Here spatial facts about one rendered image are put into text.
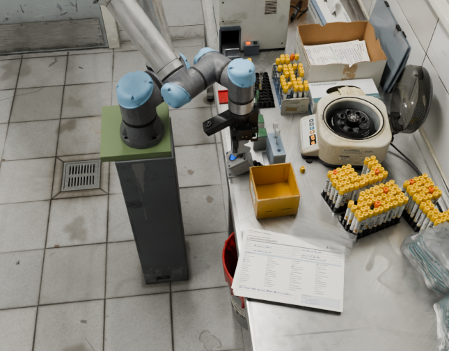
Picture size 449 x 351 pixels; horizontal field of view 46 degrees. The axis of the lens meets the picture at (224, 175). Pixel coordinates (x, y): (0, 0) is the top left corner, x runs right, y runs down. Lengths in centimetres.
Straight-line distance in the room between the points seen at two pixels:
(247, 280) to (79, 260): 131
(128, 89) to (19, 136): 168
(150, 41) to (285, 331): 85
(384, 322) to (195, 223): 139
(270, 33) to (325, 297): 111
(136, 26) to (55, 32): 227
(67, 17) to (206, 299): 204
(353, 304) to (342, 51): 103
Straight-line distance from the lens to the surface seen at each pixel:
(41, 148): 318
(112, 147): 183
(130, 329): 246
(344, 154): 175
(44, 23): 369
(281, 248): 158
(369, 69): 203
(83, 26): 367
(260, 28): 216
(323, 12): 236
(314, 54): 213
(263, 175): 168
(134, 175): 188
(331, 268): 157
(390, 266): 163
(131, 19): 148
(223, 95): 202
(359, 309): 154
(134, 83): 170
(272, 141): 172
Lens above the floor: 223
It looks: 51 degrees down
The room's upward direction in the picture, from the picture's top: straight up
